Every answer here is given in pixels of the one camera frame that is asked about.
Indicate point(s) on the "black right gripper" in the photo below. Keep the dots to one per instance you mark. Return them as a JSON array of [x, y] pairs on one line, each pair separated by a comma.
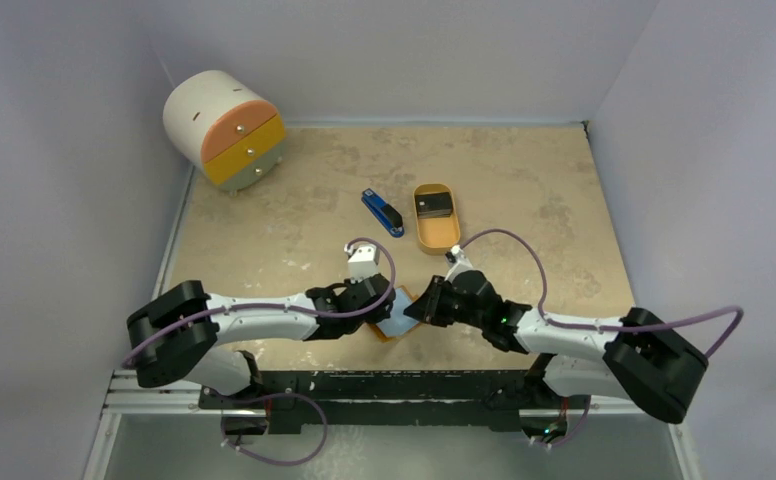
[[439, 302]]

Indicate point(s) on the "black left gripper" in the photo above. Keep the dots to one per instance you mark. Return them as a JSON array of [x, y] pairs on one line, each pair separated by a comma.
[[381, 315]]

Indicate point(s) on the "orange leather card holder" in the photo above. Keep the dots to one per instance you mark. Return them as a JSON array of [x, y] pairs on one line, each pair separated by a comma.
[[398, 323]]

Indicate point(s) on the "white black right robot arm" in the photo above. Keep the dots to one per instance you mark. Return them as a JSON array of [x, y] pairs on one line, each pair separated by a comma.
[[635, 357]]

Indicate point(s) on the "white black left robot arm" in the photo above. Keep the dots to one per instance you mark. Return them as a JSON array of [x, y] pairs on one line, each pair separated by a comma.
[[182, 334]]

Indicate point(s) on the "black credit card stack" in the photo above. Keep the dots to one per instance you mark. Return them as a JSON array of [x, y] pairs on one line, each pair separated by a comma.
[[434, 205]]

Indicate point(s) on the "orange oval tray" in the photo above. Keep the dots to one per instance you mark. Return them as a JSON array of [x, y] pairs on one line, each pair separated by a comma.
[[436, 235]]

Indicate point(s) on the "blue black stapler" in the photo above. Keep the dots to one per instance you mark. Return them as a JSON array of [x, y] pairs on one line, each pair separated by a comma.
[[388, 217]]

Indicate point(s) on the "white round mini drawer chest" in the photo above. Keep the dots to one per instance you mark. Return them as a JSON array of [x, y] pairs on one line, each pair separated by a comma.
[[232, 135]]

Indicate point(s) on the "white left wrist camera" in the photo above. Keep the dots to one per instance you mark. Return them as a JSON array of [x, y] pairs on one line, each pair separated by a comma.
[[362, 261]]

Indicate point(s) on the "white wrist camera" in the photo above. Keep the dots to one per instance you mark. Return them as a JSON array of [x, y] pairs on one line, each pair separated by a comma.
[[362, 261], [458, 263]]

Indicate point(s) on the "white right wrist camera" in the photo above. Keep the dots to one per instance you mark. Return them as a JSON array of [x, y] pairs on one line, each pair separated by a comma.
[[458, 263]]

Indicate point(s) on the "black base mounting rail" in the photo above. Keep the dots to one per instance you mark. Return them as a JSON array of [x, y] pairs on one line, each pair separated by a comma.
[[511, 400]]

